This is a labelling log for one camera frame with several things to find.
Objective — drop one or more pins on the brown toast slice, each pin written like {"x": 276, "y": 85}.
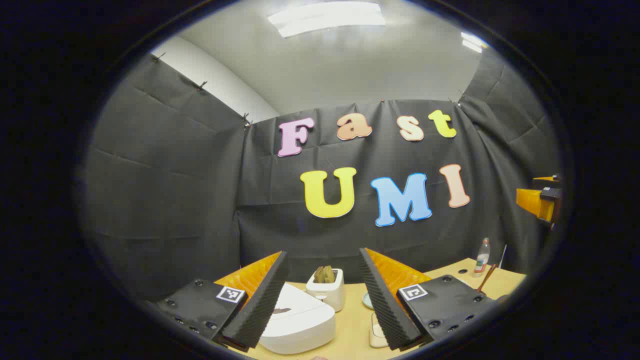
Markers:
{"x": 318, "y": 275}
{"x": 329, "y": 274}

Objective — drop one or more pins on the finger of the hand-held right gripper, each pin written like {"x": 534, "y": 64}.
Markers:
{"x": 547, "y": 178}
{"x": 532, "y": 202}

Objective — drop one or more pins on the white upright strip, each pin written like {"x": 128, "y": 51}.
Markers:
{"x": 503, "y": 256}

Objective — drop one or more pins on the black backdrop cloth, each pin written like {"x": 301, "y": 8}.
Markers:
{"x": 200, "y": 200}

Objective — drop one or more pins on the small ceiling light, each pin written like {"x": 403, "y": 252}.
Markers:
{"x": 472, "y": 42}

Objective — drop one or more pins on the brown wooden spoon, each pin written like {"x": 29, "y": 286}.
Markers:
{"x": 487, "y": 277}

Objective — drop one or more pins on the white toaster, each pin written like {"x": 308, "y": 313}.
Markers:
{"x": 330, "y": 295}

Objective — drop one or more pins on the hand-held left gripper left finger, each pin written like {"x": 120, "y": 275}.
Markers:
{"x": 262, "y": 310}

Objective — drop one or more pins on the large ceiling light panel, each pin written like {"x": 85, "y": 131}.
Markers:
{"x": 327, "y": 17}

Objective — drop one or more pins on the pale rounded board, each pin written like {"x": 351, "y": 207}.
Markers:
{"x": 376, "y": 332}

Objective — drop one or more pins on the pale green plate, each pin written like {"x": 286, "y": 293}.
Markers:
{"x": 367, "y": 301}

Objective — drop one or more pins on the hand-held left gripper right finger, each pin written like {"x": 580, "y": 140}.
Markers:
{"x": 387, "y": 310}

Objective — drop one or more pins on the clear plastic water bottle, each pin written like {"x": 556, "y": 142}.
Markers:
{"x": 481, "y": 260}

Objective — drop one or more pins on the white rice cooker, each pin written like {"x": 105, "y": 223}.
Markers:
{"x": 300, "y": 320}

